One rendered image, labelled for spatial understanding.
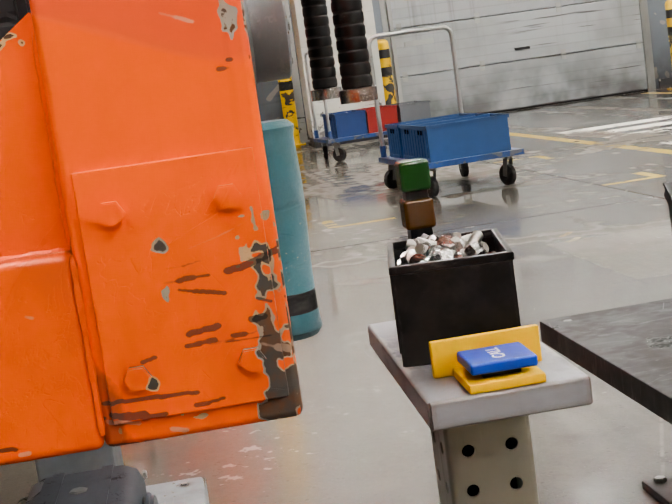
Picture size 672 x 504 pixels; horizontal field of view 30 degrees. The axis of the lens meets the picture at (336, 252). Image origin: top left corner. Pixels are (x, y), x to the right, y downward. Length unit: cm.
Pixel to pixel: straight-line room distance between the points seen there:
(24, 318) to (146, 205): 13
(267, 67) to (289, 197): 19
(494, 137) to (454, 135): 24
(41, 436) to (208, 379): 14
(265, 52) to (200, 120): 59
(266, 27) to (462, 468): 58
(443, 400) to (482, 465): 19
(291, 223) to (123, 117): 53
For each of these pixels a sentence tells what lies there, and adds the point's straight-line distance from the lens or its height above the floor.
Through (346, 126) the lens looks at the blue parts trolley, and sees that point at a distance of 1079.
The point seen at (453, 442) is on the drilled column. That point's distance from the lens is 142.
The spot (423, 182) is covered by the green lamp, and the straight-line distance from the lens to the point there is 163.
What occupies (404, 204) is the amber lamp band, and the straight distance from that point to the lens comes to 163.
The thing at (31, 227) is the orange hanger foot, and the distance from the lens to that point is 101.
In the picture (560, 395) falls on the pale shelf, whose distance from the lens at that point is 129.
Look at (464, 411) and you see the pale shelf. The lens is 127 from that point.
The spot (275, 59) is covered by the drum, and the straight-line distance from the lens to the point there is 157.
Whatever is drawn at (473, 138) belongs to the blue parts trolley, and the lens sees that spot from 711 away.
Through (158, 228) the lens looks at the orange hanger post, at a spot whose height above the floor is 69.
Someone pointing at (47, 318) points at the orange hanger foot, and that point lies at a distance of 100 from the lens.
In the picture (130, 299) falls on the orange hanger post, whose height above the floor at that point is 64.
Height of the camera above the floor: 79
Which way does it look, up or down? 8 degrees down
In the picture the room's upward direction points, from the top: 8 degrees counter-clockwise
